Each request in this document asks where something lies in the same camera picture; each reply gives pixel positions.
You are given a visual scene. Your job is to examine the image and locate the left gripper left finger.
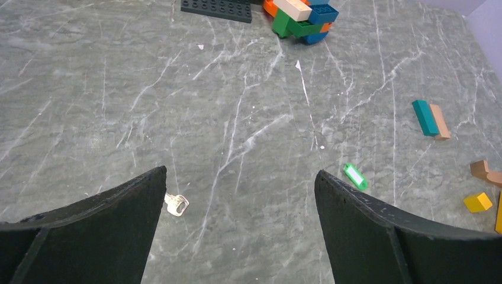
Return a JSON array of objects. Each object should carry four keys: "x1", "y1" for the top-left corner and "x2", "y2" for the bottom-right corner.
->
[{"x1": 1, "y1": 166, "x2": 167, "y2": 283}]

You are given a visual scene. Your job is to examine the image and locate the tan curved brick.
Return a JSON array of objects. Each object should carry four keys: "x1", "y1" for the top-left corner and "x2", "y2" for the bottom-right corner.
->
[{"x1": 470, "y1": 160, "x2": 501, "y2": 188}]

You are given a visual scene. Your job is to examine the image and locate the dark grey brick baseplate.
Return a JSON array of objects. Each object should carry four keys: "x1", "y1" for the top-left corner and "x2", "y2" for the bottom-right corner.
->
[{"x1": 180, "y1": 0, "x2": 252, "y2": 24}]

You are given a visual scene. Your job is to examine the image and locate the green key tag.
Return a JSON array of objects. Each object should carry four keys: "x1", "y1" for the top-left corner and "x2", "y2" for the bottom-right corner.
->
[{"x1": 343, "y1": 163, "x2": 368, "y2": 191}]

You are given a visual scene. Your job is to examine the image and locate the teal and tan brick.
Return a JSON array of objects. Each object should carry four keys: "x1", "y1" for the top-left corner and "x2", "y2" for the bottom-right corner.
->
[{"x1": 411, "y1": 99, "x2": 451, "y2": 140}]

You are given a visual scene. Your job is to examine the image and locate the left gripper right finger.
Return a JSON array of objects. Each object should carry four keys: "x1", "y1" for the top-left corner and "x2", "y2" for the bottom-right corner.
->
[{"x1": 314, "y1": 170, "x2": 501, "y2": 283}]

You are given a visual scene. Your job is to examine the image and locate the small yellow brick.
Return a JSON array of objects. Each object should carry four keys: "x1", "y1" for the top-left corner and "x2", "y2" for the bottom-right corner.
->
[{"x1": 463, "y1": 192, "x2": 493, "y2": 213}]

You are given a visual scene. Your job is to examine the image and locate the colourful brick cluster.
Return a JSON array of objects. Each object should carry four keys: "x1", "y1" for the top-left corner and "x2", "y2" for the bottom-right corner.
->
[{"x1": 262, "y1": 1, "x2": 339, "y2": 44}]

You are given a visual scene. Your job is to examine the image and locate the yellow window brick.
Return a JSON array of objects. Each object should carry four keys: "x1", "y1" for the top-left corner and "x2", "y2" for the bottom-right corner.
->
[{"x1": 494, "y1": 192, "x2": 502, "y2": 234}]

